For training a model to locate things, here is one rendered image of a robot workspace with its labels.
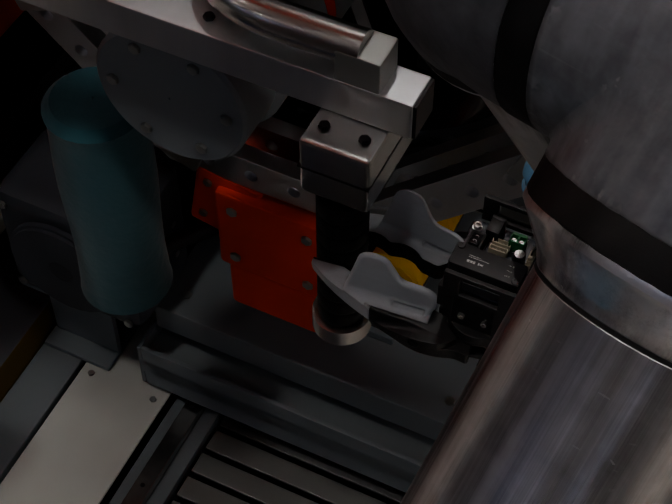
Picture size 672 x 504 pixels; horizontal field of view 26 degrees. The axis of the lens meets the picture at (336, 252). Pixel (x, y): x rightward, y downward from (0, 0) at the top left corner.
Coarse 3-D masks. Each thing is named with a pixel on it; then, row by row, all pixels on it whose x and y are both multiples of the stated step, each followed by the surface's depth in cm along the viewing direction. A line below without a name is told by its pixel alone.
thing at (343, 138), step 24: (312, 120) 92; (336, 120) 92; (312, 144) 91; (336, 144) 91; (360, 144) 91; (384, 144) 91; (408, 144) 97; (312, 168) 92; (336, 168) 91; (360, 168) 90; (384, 168) 93; (312, 192) 94; (336, 192) 93; (360, 192) 92
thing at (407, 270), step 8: (456, 216) 143; (440, 224) 140; (448, 224) 142; (456, 224) 143; (376, 248) 139; (392, 256) 137; (400, 264) 137; (408, 264) 137; (400, 272) 137; (408, 272) 137; (416, 272) 137; (408, 280) 137; (416, 280) 137; (424, 280) 140
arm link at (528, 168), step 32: (416, 0) 49; (448, 0) 48; (480, 0) 46; (416, 32) 51; (448, 32) 48; (480, 32) 47; (448, 64) 50; (480, 64) 48; (480, 96) 59; (512, 128) 67
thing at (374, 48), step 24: (216, 0) 91; (240, 0) 90; (264, 0) 90; (240, 24) 91; (264, 24) 89; (288, 24) 89; (312, 24) 88; (336, 24) 88; (312, 48) 89; (336, 48) 88; (360, 48) 88; (384, 48) 88; (336, 72) 89; (360, 72) 88; (384, 72) 88
